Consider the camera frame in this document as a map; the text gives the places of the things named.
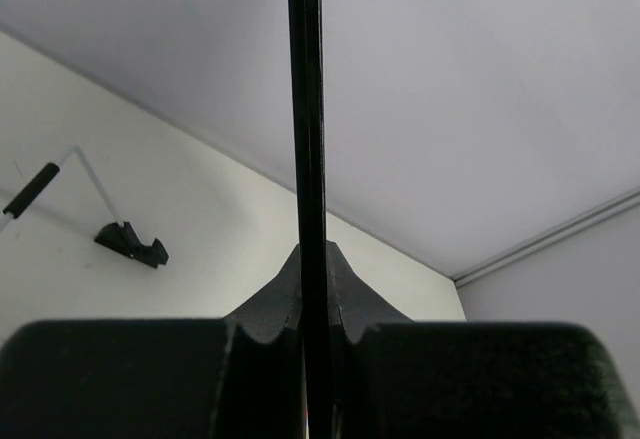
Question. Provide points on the right aluminium frame post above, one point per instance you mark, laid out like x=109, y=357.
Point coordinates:
x=587, y=219

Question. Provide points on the wire whiteboard stand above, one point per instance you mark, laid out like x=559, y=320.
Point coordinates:
x=118, y=236

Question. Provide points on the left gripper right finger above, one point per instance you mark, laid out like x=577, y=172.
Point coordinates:
x=400, y=378

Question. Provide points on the white board with black frame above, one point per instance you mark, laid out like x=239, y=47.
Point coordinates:
x=305, y=32

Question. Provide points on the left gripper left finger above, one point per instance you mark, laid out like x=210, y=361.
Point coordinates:
x=239, y=376

